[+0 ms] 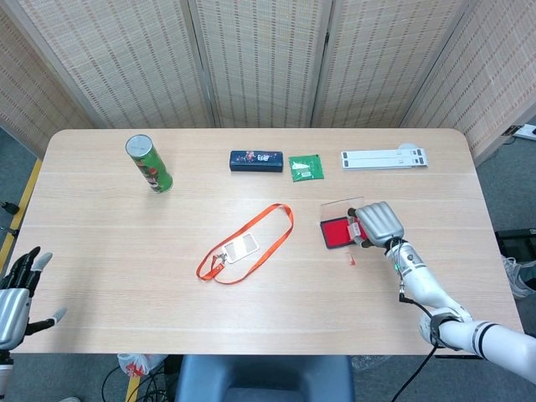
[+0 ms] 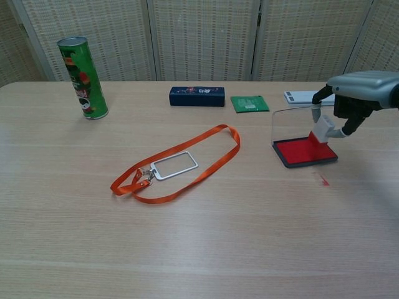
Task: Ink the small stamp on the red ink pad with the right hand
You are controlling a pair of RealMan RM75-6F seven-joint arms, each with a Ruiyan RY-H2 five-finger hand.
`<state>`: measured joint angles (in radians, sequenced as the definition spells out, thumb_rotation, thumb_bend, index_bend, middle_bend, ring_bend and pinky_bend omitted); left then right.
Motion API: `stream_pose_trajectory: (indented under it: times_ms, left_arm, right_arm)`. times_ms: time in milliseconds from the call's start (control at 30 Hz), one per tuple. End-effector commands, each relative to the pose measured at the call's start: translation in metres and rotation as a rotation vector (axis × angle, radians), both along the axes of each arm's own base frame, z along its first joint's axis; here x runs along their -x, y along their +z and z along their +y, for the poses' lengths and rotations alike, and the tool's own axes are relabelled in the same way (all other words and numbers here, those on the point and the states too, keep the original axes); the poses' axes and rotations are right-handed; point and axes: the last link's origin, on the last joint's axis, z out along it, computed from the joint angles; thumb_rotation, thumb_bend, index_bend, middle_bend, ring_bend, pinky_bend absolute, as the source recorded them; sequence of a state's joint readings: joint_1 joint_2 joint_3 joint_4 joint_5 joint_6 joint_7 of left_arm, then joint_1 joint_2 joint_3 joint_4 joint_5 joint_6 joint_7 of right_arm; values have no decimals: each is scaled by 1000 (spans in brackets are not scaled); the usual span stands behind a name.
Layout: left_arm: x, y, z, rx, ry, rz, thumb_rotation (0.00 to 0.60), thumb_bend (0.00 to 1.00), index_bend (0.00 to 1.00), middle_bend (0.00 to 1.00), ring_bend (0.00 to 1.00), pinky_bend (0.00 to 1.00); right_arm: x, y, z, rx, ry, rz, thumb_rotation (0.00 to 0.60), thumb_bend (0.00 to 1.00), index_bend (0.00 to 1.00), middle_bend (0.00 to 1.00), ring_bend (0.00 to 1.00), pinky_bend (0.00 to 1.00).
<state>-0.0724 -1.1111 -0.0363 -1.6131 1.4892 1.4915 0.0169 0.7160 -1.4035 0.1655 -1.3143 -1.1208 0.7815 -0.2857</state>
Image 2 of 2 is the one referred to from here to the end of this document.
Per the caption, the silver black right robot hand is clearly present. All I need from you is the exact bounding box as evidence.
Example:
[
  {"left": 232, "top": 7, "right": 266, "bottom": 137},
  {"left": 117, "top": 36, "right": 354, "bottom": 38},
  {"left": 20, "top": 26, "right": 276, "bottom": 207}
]
[{"left": 311, "top": 70, "right": 399, "bottom": 138}]

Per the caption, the small red white stamp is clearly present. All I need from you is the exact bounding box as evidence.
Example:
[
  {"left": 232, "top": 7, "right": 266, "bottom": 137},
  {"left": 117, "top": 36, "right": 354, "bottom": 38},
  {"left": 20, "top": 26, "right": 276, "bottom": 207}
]
[{"left": 306, "top": 114, "right": 335, "bottom": 145}]

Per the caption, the red ink pad clear lid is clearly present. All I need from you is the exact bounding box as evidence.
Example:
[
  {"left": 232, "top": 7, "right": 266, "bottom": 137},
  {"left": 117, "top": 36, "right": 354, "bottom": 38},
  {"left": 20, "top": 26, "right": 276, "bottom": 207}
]
[{"left": 271, "top": 107, "right": 340, "bottom": 169}]

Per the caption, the woven folding screen panel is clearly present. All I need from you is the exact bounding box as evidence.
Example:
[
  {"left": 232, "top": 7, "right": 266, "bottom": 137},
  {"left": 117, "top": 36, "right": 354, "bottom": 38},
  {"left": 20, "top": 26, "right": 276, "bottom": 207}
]
[
  {"left": 345, "top": 0, "right": 399, "bottom": 75},
  {"left": 146, "top": 0, "right": 262, "bottom": 82},
  {"left": 251, "top": 0, "right": 375, "bottom": 82},
  {"left": 0, "top": 0, "right": 43, "bottom": 88},
  {"left": 7, "top": 0, "right": 158, "bottom": 82}
]

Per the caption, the white folded stand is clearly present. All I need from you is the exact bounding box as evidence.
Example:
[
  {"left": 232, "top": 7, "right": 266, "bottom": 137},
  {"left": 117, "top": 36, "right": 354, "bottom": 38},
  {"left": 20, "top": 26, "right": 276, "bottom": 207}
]
[{"left": 283, "top": 90, "right": 336, "bottom": 108}]

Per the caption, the green foil packet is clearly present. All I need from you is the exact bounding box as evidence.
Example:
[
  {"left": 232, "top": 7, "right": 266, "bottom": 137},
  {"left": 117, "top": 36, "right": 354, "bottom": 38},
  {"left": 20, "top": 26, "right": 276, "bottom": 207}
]
[{"left": 230, "top": 95, "right": 271, "bottom": 114}]

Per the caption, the dark blue rectangular case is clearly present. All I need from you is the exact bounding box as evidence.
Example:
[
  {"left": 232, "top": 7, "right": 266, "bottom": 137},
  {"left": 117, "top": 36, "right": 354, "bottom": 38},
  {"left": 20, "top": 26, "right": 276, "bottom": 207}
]
[{"left": 168, "top": 86, "right": 226, "bottom": 108}]

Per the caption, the clear badge holder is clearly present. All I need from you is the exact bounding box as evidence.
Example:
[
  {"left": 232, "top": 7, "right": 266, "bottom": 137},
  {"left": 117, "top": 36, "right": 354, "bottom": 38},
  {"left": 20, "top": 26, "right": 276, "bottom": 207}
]
[{"left": 149, "top": 151, "right": 200, "bottom": 181}]

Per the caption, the green chips can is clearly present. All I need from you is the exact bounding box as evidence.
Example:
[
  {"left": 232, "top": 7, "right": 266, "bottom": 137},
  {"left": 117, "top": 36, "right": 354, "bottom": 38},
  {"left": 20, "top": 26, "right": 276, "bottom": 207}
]
[{"left": 57, "top": 36, "right": 110, "bottom": 120}]

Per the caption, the orange lanyard strap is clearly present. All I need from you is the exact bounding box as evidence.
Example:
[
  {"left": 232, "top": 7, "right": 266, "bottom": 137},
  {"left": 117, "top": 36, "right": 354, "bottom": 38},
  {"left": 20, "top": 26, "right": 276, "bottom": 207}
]
[{"left": 110, "top": 123, "right": 241, "bottom": 206}]

